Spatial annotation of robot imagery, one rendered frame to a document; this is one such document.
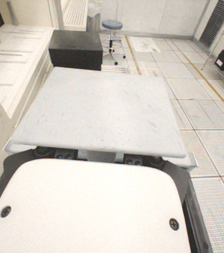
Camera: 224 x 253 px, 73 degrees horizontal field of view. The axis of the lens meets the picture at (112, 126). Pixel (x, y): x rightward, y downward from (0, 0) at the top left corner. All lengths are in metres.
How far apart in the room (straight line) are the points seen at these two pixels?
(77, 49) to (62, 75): 0.74
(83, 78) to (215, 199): 1.68
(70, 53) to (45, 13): 0.84
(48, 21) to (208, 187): 2.11
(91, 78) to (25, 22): 1.64
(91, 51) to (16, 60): 0.48
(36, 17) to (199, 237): 1.74
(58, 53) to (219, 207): 1.71
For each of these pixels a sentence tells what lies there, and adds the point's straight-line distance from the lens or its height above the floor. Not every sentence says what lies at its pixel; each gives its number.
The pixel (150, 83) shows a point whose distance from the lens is 0.17.
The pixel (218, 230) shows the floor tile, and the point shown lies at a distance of 1.68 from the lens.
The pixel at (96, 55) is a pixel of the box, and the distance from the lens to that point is 0.92.
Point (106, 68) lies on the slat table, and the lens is 1.28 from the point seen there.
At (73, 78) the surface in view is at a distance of 0.16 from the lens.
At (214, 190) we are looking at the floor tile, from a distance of 1.80.
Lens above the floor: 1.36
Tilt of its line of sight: 49 degrees down
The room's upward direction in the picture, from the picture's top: 8 degrees clockwise
